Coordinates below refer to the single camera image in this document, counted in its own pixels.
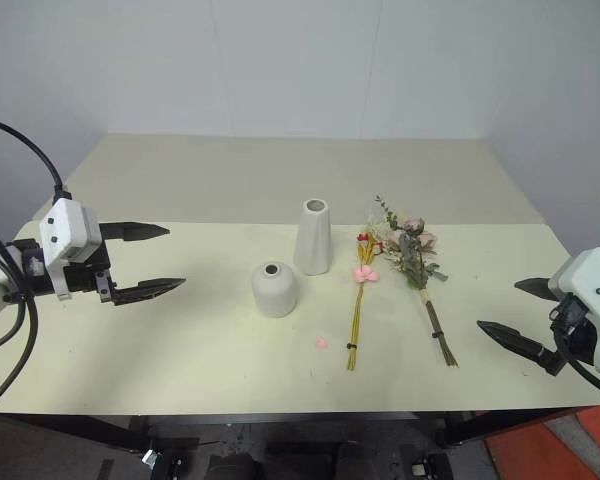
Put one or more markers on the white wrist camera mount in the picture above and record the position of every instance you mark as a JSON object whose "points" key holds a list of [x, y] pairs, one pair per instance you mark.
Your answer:
{"points": [[67, 225], [592, 280]]}

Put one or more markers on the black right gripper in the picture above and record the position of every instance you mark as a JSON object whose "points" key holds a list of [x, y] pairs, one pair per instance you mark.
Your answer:
{"points": [[577, 335]]}

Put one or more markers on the pink rose dried bouquet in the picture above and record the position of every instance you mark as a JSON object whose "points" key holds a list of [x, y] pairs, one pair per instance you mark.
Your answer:
{"points": [[410, 250]]}

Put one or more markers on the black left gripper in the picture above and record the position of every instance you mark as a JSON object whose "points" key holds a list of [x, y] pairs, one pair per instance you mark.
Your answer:
{"points": [[87, 277]]}

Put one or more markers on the small pink petal piece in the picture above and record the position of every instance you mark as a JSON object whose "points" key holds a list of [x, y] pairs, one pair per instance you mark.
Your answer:
{"points": [[322, 343]]}

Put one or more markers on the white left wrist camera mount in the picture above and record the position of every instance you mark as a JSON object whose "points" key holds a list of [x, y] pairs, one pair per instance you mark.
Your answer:
{"points": [[67, 225]]}

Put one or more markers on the yellow stem bouquet pink bow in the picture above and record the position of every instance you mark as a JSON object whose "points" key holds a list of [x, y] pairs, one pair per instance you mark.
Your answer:
{"points": [[364, 275]]}

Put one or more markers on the short round white vase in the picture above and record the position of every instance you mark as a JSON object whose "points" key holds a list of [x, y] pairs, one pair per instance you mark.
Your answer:
{"points": [[275, 292]]}

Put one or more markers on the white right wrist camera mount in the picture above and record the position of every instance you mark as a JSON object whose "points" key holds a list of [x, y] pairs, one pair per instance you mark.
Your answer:
{"points": [[592, 280]]}

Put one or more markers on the red floor mat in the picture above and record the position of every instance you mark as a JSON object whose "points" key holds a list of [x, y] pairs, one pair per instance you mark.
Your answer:
{"points": [[555, 445]]}

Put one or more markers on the tall white ceramic vase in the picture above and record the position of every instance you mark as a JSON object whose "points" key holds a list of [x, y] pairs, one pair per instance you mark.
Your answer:
{"points": [[312, 245]]}

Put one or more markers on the black table frame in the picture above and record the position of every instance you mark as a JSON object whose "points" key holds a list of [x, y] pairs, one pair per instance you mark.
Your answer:
{"points": [[300, 420]]}

